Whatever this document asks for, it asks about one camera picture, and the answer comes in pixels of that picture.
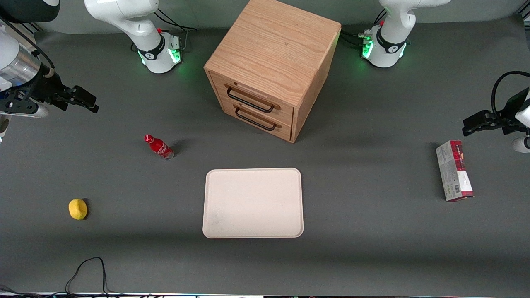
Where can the beige plastic tray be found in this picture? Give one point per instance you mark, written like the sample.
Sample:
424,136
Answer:
252,203

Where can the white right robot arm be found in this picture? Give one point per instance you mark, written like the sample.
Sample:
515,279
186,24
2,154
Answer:
140,25

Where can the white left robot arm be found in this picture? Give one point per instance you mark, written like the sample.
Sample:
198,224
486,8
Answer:
389,45

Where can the yellow lemon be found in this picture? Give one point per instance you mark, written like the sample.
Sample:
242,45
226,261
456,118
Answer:
78,209

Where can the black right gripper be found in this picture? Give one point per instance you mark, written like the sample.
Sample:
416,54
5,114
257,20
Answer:
46,90

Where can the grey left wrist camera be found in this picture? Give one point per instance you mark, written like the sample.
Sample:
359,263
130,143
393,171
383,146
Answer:
521,145

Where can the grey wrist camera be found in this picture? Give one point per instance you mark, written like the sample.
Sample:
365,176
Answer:
40,111
521,145

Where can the grey and red carton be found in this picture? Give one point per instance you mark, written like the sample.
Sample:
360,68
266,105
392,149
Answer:
453,169

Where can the wooden drawer plain front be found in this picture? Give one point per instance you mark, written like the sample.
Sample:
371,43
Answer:
285,131

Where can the red soda bottle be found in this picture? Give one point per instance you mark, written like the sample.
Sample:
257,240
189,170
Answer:
159,147

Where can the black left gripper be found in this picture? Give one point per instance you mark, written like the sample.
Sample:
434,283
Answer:
510,111

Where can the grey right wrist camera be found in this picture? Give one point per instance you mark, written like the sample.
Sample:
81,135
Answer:
40,111

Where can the wooden drawer with groove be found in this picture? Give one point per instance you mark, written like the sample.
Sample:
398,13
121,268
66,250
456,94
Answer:
285,114

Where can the oak wooden drawer cabinet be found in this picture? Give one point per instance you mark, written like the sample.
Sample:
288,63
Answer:
277,45

